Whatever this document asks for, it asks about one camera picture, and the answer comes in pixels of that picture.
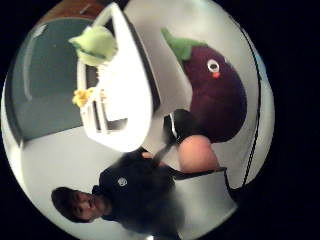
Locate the small yellow plush toy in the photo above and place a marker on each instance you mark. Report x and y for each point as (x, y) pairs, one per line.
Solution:
(81, 96)

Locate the black band with white stripe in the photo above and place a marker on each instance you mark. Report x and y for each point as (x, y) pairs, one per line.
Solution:
(181, 126)

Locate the green plush toy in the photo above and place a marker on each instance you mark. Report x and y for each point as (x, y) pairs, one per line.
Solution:
(96, 45)

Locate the purple eggplant plush toy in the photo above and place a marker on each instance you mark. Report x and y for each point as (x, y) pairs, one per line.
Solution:
(216, 100)

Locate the the person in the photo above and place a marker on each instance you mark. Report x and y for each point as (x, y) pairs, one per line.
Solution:
(140, 193)

